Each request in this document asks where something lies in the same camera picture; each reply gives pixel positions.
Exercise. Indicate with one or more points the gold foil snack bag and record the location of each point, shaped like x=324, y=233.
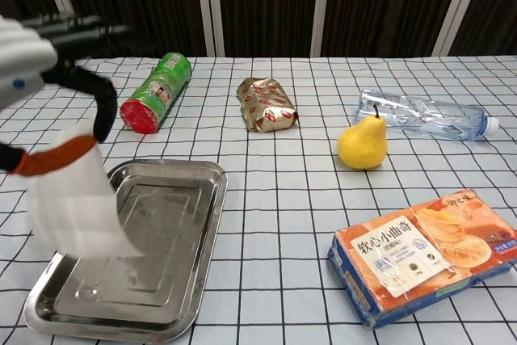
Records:
x=264, y=104

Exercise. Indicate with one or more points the white paper towel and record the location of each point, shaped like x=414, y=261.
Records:
x=78, y=203

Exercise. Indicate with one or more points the orange cookie package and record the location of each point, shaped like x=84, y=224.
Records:
x=424, y=256

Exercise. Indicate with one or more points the checkered tablecloth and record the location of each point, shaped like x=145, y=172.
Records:
x=282, y=183

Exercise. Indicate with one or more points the stainless steel tray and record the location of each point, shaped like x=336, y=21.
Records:
x=133, y=248

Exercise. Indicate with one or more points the white folding screen frame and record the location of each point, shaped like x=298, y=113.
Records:
x=321, y=5

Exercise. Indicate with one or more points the yellow pear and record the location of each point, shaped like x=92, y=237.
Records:
x=363, y=143

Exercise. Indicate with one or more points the clear plastic water bottle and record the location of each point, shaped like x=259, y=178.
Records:
x=428, y=116

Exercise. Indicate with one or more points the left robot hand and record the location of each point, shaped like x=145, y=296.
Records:
x=48, y=78

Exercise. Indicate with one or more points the green chip can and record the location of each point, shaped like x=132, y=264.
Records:
x=159, y=92

